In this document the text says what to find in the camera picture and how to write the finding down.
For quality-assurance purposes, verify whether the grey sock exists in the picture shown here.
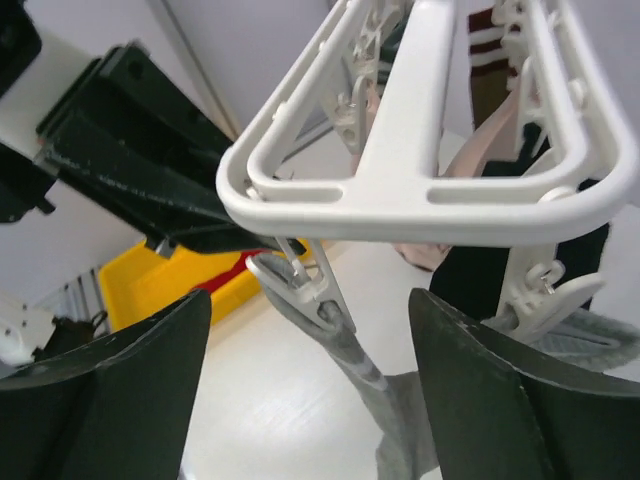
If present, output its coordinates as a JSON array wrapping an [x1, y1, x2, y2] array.
[[249, 253, 438, 479], [521, 309, 639, 373]]

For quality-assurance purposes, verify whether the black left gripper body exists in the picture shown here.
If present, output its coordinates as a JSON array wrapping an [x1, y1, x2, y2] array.
[[36, 43, 232, 200]]

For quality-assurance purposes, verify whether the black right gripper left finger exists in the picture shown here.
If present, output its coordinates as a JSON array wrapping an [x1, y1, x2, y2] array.
[[1, 290, 211, 479]]

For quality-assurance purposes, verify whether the pink sock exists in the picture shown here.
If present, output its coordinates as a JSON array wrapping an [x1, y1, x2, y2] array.
[[393, 82, 520, 272]]

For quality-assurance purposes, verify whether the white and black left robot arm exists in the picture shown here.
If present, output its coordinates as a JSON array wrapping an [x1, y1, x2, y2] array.
[[1, 1, 305, 257]]

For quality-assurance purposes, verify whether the aluminium left frame post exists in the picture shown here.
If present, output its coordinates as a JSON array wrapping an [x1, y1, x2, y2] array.
[[147, 0, 242, 140]]

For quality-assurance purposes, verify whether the white plastic clip hanger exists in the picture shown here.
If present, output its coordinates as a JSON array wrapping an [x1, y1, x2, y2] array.
[[216, 1, 639, 341]]

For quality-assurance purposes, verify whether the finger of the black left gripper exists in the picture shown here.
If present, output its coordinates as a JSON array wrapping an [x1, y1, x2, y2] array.
[[42, 139, 281, 254]]

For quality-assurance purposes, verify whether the maroon striped brown sock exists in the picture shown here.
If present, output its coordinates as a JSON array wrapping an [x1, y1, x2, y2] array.
[[377, 25, 405, 85], [467, 7, 517, 130]]

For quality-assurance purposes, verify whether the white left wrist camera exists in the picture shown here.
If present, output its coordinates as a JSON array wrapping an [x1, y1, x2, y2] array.
[[0, 293, 55, 366]]

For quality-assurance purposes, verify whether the red santa sock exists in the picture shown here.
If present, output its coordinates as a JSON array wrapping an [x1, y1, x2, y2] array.
[[193, 268, 255, 295]]

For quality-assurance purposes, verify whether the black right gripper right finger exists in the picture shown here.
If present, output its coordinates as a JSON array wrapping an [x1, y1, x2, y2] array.
[[408, 288, 639, 479]]

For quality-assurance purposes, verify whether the yellow plastic tray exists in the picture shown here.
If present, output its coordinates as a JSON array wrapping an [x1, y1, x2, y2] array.
[[98, 243, 261, 331]]

